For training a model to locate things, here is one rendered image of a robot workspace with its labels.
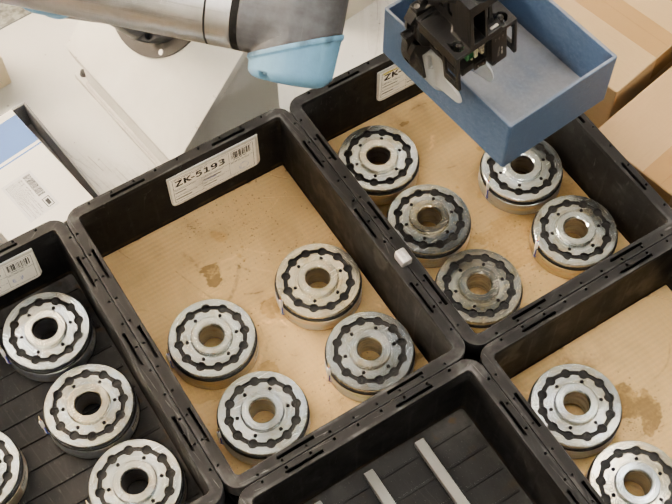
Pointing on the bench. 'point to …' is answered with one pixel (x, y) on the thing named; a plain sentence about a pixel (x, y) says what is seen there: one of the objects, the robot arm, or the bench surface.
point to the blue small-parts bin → (520, 79)
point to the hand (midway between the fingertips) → (445, 74)
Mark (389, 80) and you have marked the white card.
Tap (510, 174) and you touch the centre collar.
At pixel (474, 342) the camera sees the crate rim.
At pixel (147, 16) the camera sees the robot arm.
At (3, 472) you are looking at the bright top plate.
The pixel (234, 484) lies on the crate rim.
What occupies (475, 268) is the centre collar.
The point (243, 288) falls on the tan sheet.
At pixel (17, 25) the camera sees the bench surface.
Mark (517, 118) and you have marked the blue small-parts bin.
